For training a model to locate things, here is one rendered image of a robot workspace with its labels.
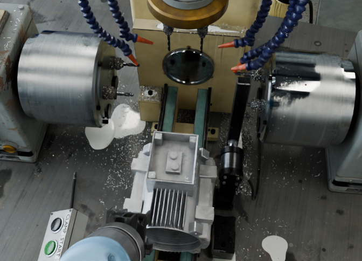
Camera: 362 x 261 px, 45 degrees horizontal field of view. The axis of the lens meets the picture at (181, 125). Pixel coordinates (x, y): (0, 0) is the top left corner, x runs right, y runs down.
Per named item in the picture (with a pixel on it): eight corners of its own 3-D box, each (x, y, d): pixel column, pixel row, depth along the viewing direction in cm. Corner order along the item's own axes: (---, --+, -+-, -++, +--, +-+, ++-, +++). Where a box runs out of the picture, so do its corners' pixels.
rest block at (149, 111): (143, 105, 143) (140, 82, 133) (164, 108, 142) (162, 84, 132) (140, 121, 139) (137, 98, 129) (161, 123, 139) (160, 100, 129)
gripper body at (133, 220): (152, 210, 82) (143, 220, 70) (147, 256, 81) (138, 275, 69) (112, 205, 82) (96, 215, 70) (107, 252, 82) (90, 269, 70)
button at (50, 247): (51, 243, 93) (45, 240, 91) (61, 242, 91) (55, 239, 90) (48, 257, 91) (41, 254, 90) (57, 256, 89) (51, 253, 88)
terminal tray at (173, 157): (153, 146, 103) (152, 130, 97) (199, 151, 102) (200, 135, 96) (146, 193, 96) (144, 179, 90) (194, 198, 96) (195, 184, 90)
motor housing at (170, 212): (141, 174, 116) (134, 137, 100) (213, 181, 115) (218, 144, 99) (128, 249, 105) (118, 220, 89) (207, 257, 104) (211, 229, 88)
